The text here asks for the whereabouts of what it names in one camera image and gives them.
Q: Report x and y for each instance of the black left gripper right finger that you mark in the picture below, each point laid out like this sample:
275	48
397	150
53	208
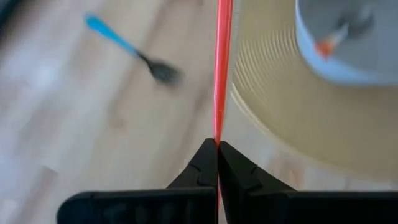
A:
280	208

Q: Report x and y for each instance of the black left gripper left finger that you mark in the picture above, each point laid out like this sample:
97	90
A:
186	205

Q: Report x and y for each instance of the red plastic straw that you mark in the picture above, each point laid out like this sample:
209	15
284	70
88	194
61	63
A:
222	62

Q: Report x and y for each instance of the round tan woven placemat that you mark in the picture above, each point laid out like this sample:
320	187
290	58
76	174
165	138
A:
295	109

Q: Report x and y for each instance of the grey round bowl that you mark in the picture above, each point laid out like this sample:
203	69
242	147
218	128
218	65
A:
379	37

